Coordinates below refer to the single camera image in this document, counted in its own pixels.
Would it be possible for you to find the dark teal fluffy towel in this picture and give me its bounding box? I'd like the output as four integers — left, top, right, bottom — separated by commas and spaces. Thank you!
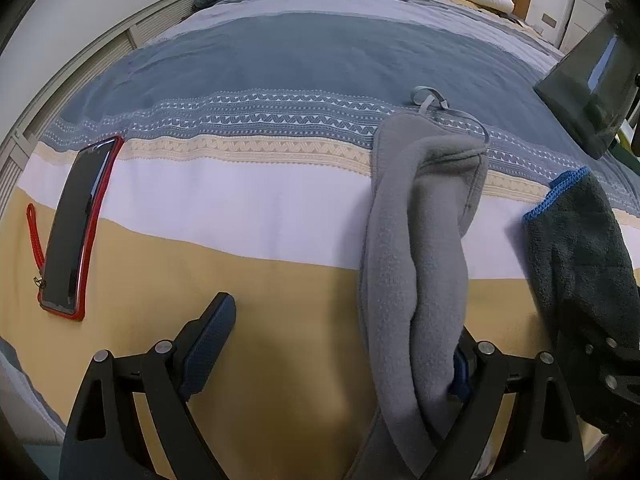
522, 167, 639, 350

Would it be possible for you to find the white wardrobe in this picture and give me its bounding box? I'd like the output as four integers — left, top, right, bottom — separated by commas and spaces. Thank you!
560, 0, 608, 53

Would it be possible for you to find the grey fleece cloth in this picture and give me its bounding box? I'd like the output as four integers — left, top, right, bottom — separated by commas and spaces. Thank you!
347, 87, 489, 479

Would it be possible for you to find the red case smartphone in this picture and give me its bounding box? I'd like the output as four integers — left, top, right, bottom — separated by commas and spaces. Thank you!
26, 136, 124, 321

